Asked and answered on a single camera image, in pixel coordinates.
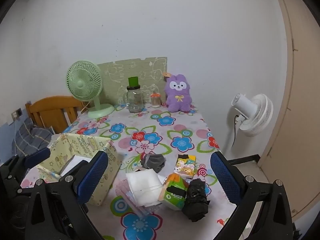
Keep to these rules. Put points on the beige wooden door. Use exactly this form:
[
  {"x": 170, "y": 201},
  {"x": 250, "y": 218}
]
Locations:
[{"x": 292, "y": 153}]

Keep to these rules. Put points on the floral tablecloth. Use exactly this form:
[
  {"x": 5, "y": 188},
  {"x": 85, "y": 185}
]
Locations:
[{"x": 155, "y": 131}]

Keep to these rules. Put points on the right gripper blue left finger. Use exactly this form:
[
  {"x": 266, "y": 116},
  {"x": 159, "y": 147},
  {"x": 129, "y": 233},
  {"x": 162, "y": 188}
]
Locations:
[{"x": 89, "y": 176}]

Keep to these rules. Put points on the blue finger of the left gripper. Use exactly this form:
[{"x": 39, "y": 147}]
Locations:
[{"x": 36, "y": 158}]

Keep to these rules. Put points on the glass mason jar mug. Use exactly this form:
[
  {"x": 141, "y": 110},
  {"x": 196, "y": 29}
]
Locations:
[{"x": 133, "y": 99}]

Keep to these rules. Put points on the grey socks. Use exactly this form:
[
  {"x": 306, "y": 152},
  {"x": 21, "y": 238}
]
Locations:
[{"x": 155, "y": 162}]

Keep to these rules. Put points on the white standing fan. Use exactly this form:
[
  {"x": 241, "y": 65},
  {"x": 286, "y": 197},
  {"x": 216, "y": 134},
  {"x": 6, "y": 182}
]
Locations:
[{"x": 247, "y": 119}]

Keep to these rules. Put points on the green cup on jar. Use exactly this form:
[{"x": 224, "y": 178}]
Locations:
[{"x": 133, "y": 81}]

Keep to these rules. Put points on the yellow fabric storage box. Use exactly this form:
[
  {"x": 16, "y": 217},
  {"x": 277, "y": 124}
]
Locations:
[{"x": 68, "y": 145}]

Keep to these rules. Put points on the green patterned cardboard panel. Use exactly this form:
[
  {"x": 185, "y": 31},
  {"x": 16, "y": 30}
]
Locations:
[{"x": 146, "y": 73}]

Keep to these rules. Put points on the wall power socket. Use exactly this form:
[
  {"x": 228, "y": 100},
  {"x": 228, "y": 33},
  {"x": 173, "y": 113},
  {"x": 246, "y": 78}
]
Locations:
[{"x": 16, "y": 114}]

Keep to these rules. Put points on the green desk fan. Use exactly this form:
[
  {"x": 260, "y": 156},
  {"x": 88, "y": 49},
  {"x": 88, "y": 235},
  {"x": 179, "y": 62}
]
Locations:
[{"x": 84, "y": 82}]

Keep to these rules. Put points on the toothpick jar orange lid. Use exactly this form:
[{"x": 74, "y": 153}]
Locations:
[{"x": 155, "y": 99}]

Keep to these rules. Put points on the yellow cartoon tissue pack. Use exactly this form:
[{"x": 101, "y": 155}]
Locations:
[{"x": 185, "y": 166}]

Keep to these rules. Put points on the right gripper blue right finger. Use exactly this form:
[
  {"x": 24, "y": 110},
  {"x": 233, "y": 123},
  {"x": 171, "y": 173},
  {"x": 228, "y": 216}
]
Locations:
[{"x": 227, "y": 176}]

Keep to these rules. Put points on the white cotton pad pack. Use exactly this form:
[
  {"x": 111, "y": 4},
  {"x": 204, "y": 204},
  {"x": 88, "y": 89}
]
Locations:
[{"x": 145, "y": 187}]

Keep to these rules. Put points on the pink wet wipes pack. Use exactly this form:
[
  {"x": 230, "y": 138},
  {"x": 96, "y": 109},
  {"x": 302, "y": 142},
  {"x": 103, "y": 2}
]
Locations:
[{"x": 123, "y": 190}]

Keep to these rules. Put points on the blue plaid pillow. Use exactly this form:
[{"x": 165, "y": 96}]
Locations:
[{"x": 30, "y": 138}]

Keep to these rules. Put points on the black plastic bag roll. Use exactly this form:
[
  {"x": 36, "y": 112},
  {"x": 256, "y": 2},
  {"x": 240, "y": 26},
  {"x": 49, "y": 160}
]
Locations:
[{"x": 196, "y": 204}]

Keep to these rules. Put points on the purple plush bunny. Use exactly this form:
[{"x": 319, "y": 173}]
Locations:
[{"x": 177, "y": 91}]

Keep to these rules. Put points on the green orange tissue pack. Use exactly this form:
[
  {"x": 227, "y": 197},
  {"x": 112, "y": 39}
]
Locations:
[{"x": 174, "y": 192}]

